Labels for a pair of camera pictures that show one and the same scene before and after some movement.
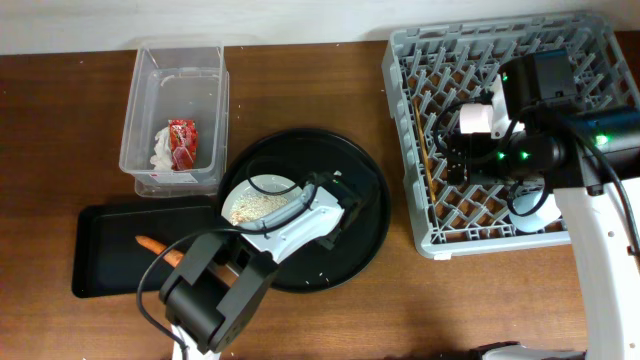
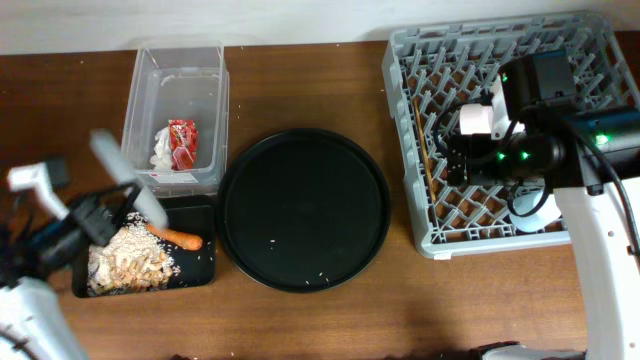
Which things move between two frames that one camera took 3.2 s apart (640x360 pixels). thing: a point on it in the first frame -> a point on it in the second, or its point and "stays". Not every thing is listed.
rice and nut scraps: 255,205 -> 132,260
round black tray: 281,159 stays
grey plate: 272,183 -> 120,166
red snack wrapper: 184,144 stays
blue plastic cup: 539,220 stays
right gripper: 477,148 stays
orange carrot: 220,273 -> 178,239
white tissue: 162,157 stays
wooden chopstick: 432,188 stays
